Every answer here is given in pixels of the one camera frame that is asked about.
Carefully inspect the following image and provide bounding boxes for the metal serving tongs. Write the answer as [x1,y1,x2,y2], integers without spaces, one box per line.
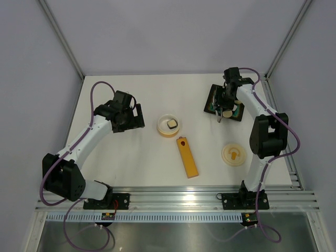
[215,107,223,123]

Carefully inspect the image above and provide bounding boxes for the aluminium front rail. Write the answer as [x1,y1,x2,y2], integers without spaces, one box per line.
[35,185,320,213]

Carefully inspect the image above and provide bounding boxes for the white slotted cable duct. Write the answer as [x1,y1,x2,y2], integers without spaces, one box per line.
[46,212,243,223]

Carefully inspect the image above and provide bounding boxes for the left aluminium frame post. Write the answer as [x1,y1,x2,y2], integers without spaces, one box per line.
[37,0,85,81]

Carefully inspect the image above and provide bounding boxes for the black food tray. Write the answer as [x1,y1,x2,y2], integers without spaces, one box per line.
[204,84,245,122]

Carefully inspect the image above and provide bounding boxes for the yellow rectangular cutlery case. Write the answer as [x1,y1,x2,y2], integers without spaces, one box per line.
[176,137,199,179]

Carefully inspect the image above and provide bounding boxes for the round cream food slice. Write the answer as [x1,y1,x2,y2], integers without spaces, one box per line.
[222,110,233,118]

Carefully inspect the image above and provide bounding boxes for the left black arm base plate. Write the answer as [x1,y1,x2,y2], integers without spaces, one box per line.
[83,193,130,210]

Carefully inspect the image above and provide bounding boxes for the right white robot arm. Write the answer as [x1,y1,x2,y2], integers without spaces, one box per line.
[212,67,288,208]

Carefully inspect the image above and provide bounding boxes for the rice roll with seaweed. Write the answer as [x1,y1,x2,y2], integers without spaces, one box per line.
[166,119,178,129]

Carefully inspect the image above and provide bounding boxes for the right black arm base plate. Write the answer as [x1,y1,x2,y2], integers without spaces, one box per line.
[221,190,270,210]

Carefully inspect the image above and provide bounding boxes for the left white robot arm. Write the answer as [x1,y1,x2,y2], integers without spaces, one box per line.
[40,91,145,209]

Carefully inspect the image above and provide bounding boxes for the right aluminium side rail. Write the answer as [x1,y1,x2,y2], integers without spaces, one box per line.
[260,73,305,191]

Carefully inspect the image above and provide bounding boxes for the round yellow lunch bowl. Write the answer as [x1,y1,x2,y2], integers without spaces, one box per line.
[156,114,180,138]

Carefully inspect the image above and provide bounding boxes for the cream round bowl lid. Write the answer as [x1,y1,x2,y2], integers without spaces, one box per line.
[221,143,247,167]

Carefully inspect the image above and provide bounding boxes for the aluminium frame post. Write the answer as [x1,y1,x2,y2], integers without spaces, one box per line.
[265,0,314,81]
[37,0,85,81]

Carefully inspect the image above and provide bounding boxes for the right aluminium frame post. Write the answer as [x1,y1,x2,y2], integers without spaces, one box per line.
[265,0,314,81]

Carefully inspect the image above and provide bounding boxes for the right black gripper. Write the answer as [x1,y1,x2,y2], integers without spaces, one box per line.
[213,85,235,112]

